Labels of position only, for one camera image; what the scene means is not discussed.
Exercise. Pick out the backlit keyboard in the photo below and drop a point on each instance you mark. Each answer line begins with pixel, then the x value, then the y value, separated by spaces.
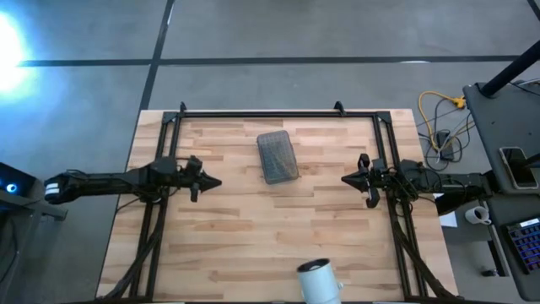
pixel 525 247

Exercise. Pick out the grey desk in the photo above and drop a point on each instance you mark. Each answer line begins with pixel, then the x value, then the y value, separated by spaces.
pixel 493 126

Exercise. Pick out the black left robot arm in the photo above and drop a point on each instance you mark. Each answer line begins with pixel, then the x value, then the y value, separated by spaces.
pixel 105 182

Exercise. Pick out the small black object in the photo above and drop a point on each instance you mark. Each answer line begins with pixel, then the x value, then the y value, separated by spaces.
pixel 489 273

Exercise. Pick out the black device with blue light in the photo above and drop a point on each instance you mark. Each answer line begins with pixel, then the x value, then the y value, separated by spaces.
pixel 17 181

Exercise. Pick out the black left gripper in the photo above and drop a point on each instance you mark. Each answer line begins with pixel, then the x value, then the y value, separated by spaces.
pixel 194 177

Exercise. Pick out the black aluminium table frame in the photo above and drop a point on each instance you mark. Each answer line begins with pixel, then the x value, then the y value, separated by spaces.
pixel 274 114

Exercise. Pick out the white mug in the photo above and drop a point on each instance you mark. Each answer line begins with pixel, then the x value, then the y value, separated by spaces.
pixel 476 215

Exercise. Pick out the white cylindrical camera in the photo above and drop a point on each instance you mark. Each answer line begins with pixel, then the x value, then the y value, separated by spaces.
pixel 318 283

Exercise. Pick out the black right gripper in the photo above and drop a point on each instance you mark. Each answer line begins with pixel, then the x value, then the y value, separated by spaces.
pixel 373 177

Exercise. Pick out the white paper sheet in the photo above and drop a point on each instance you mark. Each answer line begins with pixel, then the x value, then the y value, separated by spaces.
pixel 449 219

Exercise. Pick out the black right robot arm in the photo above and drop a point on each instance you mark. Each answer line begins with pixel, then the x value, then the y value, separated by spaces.
pixel 447 179

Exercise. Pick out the black metal pole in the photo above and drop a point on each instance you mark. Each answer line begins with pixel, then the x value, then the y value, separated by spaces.
pixel 510 69

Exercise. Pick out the grey translucent supply box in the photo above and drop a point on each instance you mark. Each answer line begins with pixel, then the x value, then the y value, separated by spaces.
pixel 277 157

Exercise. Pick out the black smartphone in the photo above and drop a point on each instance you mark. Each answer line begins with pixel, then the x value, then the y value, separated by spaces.
pixel 519 166

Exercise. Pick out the black power adapter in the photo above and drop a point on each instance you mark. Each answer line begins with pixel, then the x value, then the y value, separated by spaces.
pixel 445 145

